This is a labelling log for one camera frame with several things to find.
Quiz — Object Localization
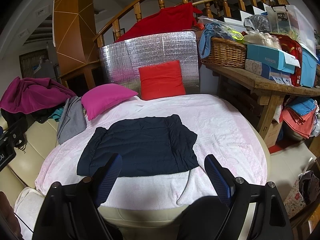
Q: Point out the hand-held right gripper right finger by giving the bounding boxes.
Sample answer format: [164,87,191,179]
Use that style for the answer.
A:
[204,154,293,240]

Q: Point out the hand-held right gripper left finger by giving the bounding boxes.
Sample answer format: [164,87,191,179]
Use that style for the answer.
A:
[32,153,123,240]

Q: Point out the navy zip jacket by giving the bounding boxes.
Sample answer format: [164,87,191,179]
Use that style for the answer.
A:
[76,114,199,178]

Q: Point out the person's left forearm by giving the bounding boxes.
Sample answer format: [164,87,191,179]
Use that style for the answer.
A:
[0,191,22,240]

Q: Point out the black garment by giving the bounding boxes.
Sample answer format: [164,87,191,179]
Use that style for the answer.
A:
[0,107,54,153]

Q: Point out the cream leather sofa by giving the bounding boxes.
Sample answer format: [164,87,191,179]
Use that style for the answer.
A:
[0,115,272,240]

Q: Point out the person's black pants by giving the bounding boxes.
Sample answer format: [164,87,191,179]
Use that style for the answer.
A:
[107,195,238,240]

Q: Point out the white pink blanket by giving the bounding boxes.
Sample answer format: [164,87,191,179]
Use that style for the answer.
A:
[14,93,268,233]

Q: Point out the teal garment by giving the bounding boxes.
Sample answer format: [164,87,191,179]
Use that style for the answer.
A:
[49,107,64,122]

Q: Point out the magenta fleece garment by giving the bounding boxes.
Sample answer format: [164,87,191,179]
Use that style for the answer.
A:
[0,77,77,115]

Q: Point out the grey garment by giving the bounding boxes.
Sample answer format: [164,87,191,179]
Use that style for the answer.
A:
[57,96,87,145]

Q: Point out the brown cardboard box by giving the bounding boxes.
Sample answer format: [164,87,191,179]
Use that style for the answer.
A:
[264,119,284,148]

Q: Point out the red floor mat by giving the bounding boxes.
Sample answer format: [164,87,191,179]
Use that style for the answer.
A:
[269,140,300,155]

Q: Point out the magenta pillow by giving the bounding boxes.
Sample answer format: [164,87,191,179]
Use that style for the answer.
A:
[81,84,139,121]

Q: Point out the floral paper bag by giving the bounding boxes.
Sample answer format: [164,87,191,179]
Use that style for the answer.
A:
[282,157,320,219]

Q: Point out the stack of folded towels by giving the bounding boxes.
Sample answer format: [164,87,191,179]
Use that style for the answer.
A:
[281,97,320,139]

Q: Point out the wooden bench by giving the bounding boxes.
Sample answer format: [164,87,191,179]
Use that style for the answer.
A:
[201,61,320,140]

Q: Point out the red pillow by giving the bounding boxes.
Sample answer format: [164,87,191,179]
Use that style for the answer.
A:
[138,60,186,101]

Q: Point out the patterned tissue box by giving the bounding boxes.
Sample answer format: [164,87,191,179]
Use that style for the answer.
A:
[244,59,292,80]

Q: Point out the wicker basket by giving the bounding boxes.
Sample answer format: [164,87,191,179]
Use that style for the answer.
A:
[200,37,248,69]

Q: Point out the orange wooden pillar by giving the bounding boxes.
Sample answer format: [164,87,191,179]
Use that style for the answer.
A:
[53,0,100,88]

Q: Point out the light blue cardboard box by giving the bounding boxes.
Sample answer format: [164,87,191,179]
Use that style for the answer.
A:
[246,44,303,74]

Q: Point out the silver foil insulation panel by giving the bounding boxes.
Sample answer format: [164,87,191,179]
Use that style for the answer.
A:
[98,31,200,98]

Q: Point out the light blue cloth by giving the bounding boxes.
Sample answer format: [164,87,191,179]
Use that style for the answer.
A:
[200,24,220,59]

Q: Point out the blue plastic bin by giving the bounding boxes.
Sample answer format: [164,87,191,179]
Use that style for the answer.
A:
[299,46,319,88]

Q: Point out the neon yellow cloth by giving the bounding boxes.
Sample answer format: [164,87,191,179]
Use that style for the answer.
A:
[227,29,244,42]

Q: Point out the beige plastic bag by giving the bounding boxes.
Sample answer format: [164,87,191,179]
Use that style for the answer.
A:
[242,30,283,49]

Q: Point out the red gift box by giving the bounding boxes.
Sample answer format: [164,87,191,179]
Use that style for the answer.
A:
[271,34,303,87]

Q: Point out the clear plastic bag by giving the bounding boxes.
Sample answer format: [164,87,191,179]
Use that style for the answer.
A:
[244,14,271,33]

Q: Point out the large red cloth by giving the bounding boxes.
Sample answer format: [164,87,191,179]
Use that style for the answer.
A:
[114,2,203,43]

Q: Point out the clear plastic storage box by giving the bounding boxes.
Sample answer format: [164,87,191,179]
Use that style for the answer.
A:
[265,4,317,53]

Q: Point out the wooden stair railing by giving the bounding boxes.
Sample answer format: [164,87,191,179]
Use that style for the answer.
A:
[93,0,288,48]

